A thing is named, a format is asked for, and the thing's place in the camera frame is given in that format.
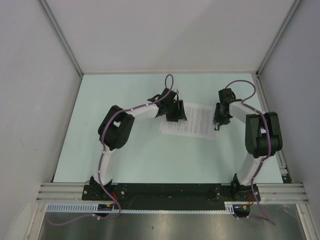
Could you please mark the metal folder clip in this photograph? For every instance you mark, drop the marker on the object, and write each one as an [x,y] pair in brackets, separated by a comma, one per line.
[217,126]

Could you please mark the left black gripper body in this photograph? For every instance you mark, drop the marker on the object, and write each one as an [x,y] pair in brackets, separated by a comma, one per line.
[172,113]

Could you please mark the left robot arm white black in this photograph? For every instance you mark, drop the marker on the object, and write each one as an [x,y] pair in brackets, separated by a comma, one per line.
[116,127]

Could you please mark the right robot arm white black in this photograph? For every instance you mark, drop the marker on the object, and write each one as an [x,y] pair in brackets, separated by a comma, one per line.
[263,137]

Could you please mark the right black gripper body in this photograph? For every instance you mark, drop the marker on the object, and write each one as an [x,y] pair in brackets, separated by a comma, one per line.
[220,117]

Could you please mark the aluminium front rail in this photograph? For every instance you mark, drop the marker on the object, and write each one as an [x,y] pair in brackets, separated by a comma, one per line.
[270,193]

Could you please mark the left aluminium corner post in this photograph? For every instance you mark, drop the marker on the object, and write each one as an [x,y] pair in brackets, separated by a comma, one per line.
[48,13]

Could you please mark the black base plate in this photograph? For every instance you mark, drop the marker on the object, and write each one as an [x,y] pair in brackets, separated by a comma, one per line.
[93,191]

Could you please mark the right aluminium corner post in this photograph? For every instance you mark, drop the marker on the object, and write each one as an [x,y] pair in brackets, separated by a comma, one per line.
[279,34]

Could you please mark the right aluminium side rail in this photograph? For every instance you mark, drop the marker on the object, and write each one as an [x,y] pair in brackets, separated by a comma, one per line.
[279,155]

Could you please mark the white folder with clip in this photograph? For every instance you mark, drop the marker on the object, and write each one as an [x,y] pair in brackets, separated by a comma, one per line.
[217,135]

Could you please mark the white slotted cable duct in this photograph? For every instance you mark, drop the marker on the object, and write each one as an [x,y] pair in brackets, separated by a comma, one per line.
[97,208]

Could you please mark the aluminium corner post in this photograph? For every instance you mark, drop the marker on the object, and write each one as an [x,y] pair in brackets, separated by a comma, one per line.
[48,13]
[279,34]

